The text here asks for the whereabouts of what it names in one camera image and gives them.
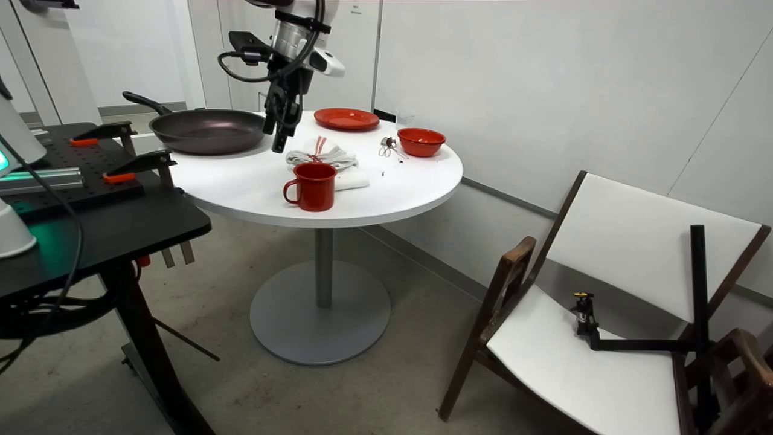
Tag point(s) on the aluminium rail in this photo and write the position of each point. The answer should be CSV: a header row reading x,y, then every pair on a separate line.
x,y
43,178

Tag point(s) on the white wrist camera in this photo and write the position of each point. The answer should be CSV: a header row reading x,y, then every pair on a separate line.
x,y
329,62

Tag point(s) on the white red-striped cloth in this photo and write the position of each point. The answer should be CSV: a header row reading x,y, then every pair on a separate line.
x,y
340,160

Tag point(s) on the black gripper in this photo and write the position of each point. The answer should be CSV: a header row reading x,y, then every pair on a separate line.
x,y
287,93

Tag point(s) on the grey round table pedestal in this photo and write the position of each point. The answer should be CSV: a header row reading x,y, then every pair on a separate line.
x,y
319,315

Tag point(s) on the small dark scraps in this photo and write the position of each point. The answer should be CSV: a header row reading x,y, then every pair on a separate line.
x,y
389,145

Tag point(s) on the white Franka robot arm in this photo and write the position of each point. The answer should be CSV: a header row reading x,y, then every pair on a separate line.
x,y
293,32

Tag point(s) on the dark wooden chair frame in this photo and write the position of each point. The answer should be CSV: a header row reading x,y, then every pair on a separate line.
x,y
745,377

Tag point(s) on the wooden chair with white canvas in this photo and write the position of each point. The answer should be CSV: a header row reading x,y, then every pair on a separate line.
x,y
628,250

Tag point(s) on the black camera stand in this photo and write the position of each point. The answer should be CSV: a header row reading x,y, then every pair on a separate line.
x,y
699,322

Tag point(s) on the black workbench table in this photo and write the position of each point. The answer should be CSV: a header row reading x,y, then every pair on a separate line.
x,y
122,226

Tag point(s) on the red bowl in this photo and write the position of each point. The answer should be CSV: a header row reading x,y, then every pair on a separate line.
x,y
421,140

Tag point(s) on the black frying pan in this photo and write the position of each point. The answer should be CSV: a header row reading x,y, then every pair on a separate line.
x,y
207,131

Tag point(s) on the red plate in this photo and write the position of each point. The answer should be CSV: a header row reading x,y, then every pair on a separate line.
x,y
346,119

